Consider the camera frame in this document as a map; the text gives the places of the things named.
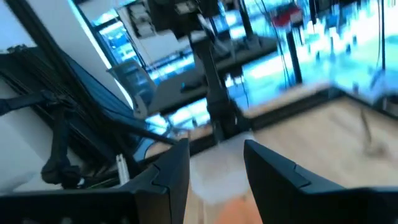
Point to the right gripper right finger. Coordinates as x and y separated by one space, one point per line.
295 202

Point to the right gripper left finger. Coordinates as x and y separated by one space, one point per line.
155 199

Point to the grey office chair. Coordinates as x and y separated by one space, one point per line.
136 84

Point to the clear plastic bin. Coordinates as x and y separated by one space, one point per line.
217 168

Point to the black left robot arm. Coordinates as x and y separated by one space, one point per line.
217 102

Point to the grey desk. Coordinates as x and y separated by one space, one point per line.
174 93

